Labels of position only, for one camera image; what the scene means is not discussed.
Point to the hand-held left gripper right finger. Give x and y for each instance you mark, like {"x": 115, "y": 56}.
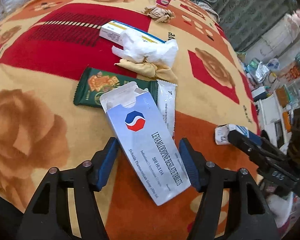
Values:
{"x": 190, "y": 165}

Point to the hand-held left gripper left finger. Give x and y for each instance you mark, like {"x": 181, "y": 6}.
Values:
{"x": 107, "y": 162}

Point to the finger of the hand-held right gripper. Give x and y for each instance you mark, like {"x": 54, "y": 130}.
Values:
{"x": 267, "y": 142}
{"x": 242, "y": 141}

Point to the small white blue striped box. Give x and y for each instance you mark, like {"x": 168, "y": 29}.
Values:
{"x": 221, "y": 136}

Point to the white box red blue logo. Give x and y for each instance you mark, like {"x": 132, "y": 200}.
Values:
{"x": 150, "y": 155}

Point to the white box blue yellow stripe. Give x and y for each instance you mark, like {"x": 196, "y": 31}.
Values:
{"x": 110, "y": 30}

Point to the white television cabinet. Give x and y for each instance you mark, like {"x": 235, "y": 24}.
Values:
{"x": 267, "y": 110}

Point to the white sachet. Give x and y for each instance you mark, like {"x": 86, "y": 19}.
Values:
{"x": 166, "y": 105}

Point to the silver foil bag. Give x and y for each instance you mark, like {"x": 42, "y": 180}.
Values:
{"x": 261, "y": 72}

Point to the green snack packet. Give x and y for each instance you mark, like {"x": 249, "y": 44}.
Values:
{"x": 90, "y": 90}

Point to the blue white plastic bag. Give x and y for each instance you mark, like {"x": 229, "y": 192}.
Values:
{"x": 273, "y": 65}

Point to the yellow cloth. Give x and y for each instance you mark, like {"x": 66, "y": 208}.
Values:
{"x": 145, "y": 68}

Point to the lace covered standing air conditioner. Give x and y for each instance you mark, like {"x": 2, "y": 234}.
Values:
{"x": 282, "y": 30}

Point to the red orange printed blanket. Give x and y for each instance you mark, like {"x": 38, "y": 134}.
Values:
{"x": 52, "y": 55}

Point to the crumpled white tissue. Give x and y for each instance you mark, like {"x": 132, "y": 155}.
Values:
{"x": 150, "y": 48}

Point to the pink piggy bank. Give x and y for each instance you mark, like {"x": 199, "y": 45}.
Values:
{"x": 297, "y": 16}

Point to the green patterned curtain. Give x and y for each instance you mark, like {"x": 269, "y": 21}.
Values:
{"x": 240, "y": 5}

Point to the beige tufted sofa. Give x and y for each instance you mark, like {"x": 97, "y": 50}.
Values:
{"x": 205, "y": 7}

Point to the crumpled brown paper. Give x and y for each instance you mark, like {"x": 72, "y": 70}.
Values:
{"x": 157, "y": 13}

